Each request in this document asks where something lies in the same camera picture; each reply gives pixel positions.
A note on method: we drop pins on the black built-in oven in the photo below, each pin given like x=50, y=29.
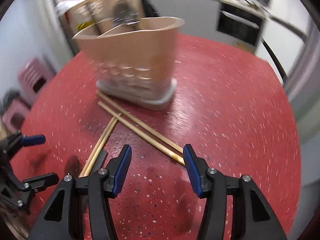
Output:
x=239, y=24

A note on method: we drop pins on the white kitchen counter cabinet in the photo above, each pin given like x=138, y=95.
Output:
x=201, y=18

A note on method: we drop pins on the beige plastic utensil holder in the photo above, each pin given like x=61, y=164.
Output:
x=134, y=64

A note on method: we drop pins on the pink plastic stool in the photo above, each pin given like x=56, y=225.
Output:
x=15, y=114
x=34, y=77

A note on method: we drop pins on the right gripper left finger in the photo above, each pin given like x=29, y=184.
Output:
x=61, y=216

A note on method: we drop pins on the beige perforated storage rack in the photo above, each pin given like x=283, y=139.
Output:
x=76, y=15

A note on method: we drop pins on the pink plastic stool upper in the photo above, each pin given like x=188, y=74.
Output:
x=34, y=77

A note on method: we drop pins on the bamboo chopstick pair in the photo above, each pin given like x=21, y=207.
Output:
x=98, y=147

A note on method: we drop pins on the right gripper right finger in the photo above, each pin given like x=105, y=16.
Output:
x=253, y=217

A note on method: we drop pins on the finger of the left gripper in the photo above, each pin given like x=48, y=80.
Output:
x=13, y=143
x=28, y=188

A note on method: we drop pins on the pink plastic stool lower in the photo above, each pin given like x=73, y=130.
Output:
x=15, y=114

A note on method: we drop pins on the bamboo chopstick crossing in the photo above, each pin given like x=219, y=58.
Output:
x=139, y=122
x=144, y=136

